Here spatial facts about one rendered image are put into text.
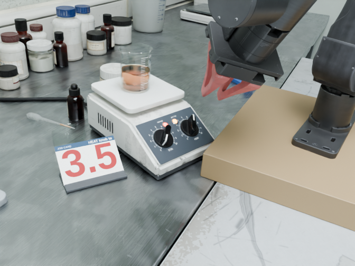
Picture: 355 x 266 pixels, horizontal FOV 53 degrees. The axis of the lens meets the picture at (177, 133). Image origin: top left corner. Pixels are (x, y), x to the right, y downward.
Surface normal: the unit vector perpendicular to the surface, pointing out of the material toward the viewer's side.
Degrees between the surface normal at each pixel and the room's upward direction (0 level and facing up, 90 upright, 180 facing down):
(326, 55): 77
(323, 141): 0
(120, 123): 90
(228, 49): 30
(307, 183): 0
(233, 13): 88
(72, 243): 0
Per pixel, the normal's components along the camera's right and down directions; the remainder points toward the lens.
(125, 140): -0.74, 0.30
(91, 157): 0.37, -0.36
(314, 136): 0.07, -0.86
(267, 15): 0.53, 0.76
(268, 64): 0.41, -0.53
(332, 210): -0.45, 0.42
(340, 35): -0.74, 0.07
